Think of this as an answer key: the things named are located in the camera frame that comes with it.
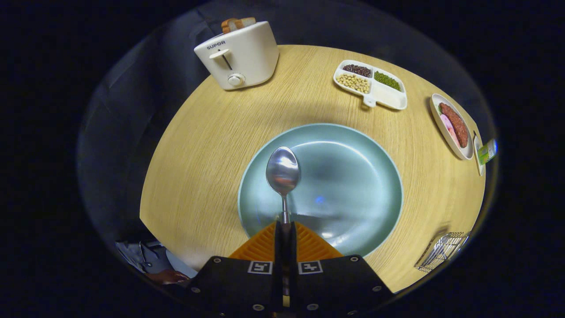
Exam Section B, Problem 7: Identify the white square coaster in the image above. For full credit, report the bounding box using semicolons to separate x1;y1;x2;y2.
472;132;485;176

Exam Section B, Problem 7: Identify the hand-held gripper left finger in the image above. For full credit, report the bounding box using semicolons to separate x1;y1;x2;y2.
177;221;285;318

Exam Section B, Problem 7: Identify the brown steak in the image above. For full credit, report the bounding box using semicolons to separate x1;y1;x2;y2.
439;102;469;148

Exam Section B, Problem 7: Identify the white toaster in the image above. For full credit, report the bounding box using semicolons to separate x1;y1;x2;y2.
193;21;280;91

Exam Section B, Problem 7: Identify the pink ham slice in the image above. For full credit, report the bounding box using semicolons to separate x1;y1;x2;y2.
440;114;462;148

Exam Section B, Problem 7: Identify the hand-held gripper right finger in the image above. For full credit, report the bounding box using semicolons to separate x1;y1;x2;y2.
287;221;394;318

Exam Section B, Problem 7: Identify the pile of yellow soybeans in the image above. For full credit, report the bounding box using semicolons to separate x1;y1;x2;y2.
336;73;371;94

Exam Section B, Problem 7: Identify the light blue round plate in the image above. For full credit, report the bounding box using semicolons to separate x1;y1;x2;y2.
237;123;403;257

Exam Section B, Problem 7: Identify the white divided dish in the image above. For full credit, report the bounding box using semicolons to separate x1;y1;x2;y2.
333;60;408;110

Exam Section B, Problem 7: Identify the beige round food plate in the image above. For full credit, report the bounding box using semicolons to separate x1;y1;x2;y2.
430;93;474;160

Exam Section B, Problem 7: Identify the pile of dark beans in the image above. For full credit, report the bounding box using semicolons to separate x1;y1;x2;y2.
343;64;372;78

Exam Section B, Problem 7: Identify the metal spoon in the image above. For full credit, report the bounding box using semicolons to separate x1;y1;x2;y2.
265;146;302;226

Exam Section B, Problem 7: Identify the pile of green beans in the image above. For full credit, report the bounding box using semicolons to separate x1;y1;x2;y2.
374;71;402;92

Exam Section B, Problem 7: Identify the silver bottle with green label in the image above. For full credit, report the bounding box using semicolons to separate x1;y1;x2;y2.
478;139;498;166

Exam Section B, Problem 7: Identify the perforated metal basket tray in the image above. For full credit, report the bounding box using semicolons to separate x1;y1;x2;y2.
414;231;471;273

